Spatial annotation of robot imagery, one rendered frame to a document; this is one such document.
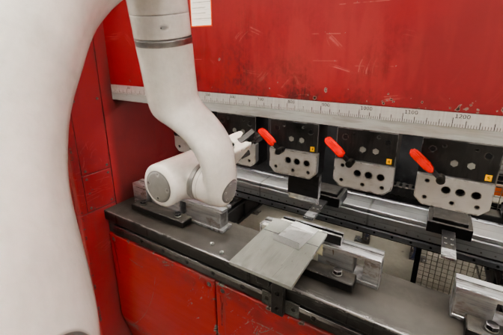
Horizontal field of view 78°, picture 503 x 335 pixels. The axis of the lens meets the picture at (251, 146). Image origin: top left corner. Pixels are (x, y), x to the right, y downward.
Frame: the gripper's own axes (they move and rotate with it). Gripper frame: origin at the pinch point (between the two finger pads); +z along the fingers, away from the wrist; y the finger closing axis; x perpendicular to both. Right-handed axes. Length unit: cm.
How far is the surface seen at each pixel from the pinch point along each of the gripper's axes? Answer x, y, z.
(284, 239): 25.1, 15.0, 3.3
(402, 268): 110, 77, 155
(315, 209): 26.2, 15.5, 26.6
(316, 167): 16.0, -3.4, 12.5
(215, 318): 31, 64, 2
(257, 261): 23.8, 18.1, -7.3
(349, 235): 76, 105, 177
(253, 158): 0.6, 10.5, 12.3
